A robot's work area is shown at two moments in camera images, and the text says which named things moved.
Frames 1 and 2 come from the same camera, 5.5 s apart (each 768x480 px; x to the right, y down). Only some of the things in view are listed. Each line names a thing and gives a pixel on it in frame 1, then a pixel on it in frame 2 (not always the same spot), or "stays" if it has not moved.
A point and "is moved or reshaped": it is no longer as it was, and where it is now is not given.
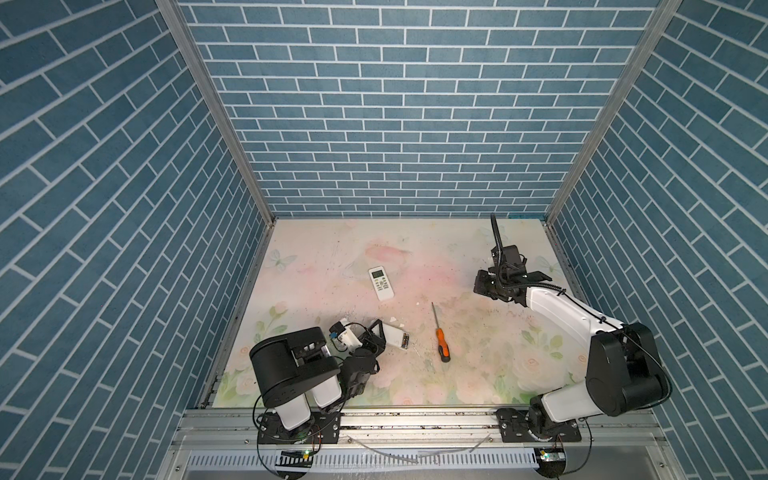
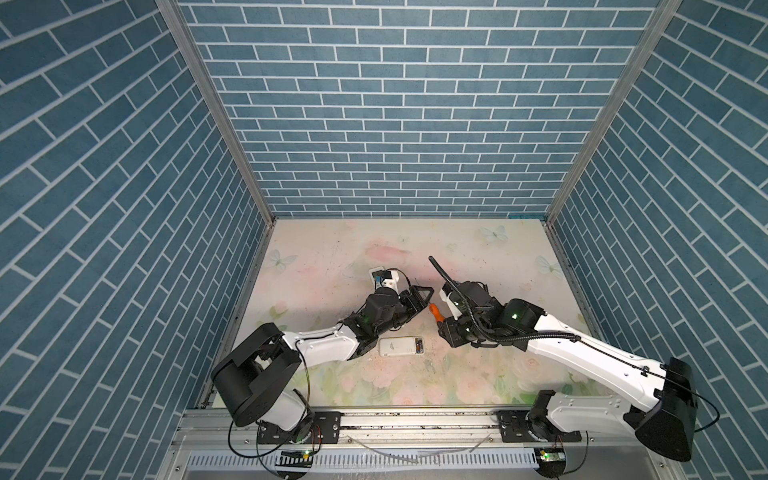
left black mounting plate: [323, 428] stays
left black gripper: [372, 343] -> [413, 310]
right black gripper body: [490, 285] -> [463, 329]
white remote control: [395, 336] is moved or reshaped
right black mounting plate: [516, 423] stays
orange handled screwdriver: [443, 350] is moved or reshaped
